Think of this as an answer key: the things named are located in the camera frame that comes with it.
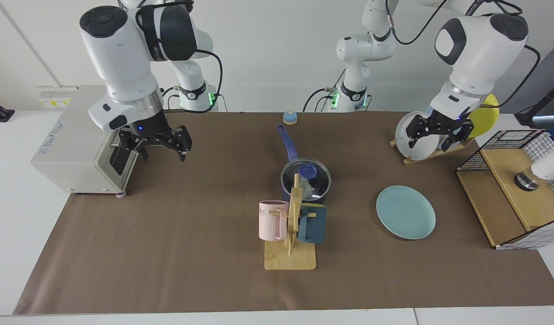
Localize glass lid with blue knob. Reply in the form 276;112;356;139
281;158;332;201

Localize wooden plate rack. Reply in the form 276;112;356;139
389;135;476;166

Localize light blue plate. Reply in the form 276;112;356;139
424;106;471;150

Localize white plate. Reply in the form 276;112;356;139
395;111;441;161

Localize yellow plate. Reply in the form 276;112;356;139
466;93;500;138

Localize teal plate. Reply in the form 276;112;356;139
376;185;437;240

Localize pale toaster oven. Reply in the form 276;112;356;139
31;85;150;198

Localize pink ribbed cup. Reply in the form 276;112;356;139
259;200;290;241

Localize brown table cloth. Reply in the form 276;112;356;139
13;111;554;315

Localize dark blue cup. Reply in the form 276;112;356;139
297;203;327;244

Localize wooden cup stand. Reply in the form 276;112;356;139
264;173;317;271

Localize black base cable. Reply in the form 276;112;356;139
303;70;347;112
162;86;183;112

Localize wire basket with wooden floor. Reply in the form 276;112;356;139
456;130;554;250

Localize white wall trunking yellow labels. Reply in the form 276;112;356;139
37;86;79;109

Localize black pot with blue handle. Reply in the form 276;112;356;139
277;124;332;204

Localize white cylinder with silver ring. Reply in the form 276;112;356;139
514;151;554;191

